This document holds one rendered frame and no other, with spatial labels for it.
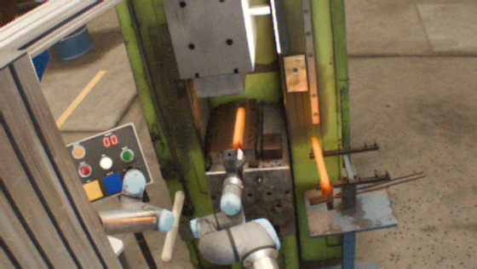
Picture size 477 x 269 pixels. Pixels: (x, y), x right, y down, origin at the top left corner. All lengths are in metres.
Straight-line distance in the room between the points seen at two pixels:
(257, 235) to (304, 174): 0.94
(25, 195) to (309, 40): 1.51
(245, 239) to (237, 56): 0.74
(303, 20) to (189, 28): 0.47
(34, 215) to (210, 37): 1.27
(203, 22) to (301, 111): 0.64
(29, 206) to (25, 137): 0.10
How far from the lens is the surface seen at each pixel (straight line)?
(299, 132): 2.21
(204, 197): 2.50
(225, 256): 1.48
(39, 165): 0.70
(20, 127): 0.66
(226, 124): 2.27
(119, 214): 1.42
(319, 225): 2.10
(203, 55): 1.87
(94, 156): 2.08
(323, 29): 1.97
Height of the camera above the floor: 2.22
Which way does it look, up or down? 35 degrees down
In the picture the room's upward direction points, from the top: 10 degrees counter-clockwise
